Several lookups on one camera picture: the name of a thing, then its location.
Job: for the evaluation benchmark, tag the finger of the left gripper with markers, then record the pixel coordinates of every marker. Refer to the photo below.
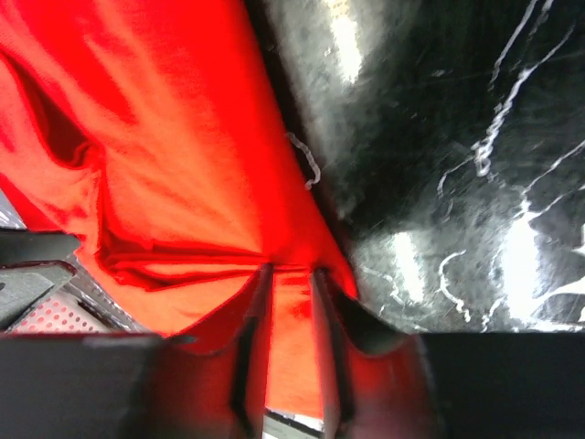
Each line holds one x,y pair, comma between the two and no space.
33,264

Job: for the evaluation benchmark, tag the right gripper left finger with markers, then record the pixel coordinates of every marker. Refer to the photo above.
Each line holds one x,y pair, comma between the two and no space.
208,381

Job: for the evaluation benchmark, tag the red t shirt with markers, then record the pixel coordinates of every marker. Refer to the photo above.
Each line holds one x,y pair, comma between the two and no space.
149,130

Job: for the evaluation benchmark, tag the white plastic laundry basket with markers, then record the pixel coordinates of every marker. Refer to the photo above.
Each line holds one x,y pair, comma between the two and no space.
79,306

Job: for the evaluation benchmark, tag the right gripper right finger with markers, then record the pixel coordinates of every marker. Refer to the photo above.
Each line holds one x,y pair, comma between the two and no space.
378,382

